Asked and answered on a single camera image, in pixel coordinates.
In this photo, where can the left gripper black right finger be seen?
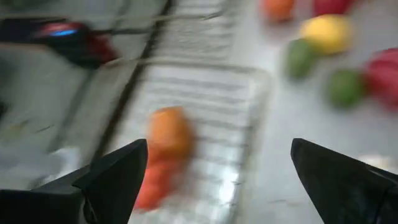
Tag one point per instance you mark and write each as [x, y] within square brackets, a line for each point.
[348, 186]

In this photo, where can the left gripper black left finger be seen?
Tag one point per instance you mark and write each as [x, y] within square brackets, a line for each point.
[102, 186]

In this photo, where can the green lime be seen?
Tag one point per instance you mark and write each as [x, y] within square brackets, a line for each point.
[298, 59]
[343, 88]

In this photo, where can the red apple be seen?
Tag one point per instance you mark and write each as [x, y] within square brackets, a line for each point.
[384, 77]

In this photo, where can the yellow lemon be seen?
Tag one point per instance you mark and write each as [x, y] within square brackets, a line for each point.
[326, 34]

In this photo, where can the dark red round fruit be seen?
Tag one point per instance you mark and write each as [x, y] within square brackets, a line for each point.
[331, 6]

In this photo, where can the round orange fruit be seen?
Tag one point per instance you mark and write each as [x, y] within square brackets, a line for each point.
[278, 9]

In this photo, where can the red chili pepper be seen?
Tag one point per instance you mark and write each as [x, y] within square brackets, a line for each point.
[155, 186]

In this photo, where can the orange carrot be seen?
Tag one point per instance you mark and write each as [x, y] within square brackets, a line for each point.
[169, 133]

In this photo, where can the red and black battery box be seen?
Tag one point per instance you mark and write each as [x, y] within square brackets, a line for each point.
[77, 46]

